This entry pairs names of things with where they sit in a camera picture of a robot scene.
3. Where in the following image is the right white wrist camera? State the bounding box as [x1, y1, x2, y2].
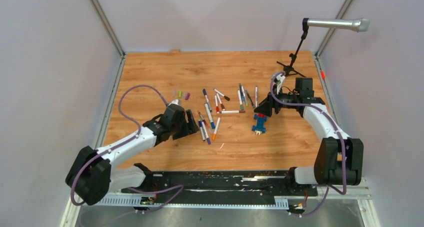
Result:
[271, 71, 286, 95]

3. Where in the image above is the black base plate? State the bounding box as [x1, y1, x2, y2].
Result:
[139, 170, 318, 205]

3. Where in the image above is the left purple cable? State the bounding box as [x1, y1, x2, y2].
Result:
[70, 84, 185, 215]

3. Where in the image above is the brown cap marker horizontal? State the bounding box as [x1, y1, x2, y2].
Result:
[218, 110, 246, 114]

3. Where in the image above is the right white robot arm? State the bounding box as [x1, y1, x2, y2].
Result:
[254, 73, 364, 196]

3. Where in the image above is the clear cap grey pen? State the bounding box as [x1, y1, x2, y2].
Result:
[239, 83, 246, 104]

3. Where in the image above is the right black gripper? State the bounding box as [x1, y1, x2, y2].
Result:
[254, 84, 299, 117]

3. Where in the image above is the grey slotted cable duct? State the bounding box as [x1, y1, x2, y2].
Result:
[94, 195, 289, 210]

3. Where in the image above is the blue red toy robot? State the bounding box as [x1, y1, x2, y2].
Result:
[251, 113, 268, 135]

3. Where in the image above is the silver microphone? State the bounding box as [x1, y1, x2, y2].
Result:
[302, 18, 371, 33]

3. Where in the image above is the purple tip white marker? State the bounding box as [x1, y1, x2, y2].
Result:
[198, 120, 211, 145]

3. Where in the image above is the black microphone tripod stand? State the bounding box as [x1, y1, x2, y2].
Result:
[276, 18, 309, 78]

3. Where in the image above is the orange red cap marker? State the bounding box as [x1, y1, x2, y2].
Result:
[197, 110, 210, 128]

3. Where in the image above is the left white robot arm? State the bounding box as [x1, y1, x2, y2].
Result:
[65, 103, 199, 206]

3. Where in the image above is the dark red cap marker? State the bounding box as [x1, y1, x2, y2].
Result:
[216, 93, 226, 111]

